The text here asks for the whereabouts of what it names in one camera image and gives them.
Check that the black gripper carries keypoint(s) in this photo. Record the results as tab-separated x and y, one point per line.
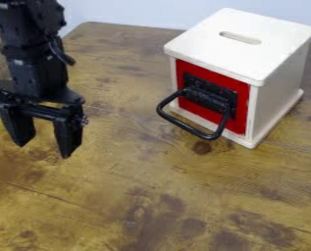
36	92

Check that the white wooden box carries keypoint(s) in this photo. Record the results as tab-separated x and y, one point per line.
258	50

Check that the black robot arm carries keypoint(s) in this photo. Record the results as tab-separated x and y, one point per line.
32	16

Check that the black metal drawer handle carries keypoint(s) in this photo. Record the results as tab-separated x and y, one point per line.
206	97

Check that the red drawer front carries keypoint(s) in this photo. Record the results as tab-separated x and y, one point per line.
237	125

